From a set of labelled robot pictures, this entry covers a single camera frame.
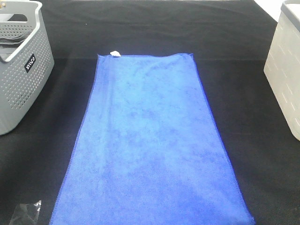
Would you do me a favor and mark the blue microfibre towel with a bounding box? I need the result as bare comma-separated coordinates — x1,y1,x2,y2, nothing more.
50,53,255,225

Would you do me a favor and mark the black table cloth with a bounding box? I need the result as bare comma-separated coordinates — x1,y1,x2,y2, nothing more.
0,0,300,225

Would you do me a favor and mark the grey perforated laundry basket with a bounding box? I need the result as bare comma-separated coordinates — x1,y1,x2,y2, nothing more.
0,0,54,135

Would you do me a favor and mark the white plastic storage bin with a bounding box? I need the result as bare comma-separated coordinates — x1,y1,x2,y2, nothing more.
264,0,300,139

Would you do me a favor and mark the clear tape strip left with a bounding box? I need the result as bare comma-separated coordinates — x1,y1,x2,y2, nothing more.
9,200,41,225

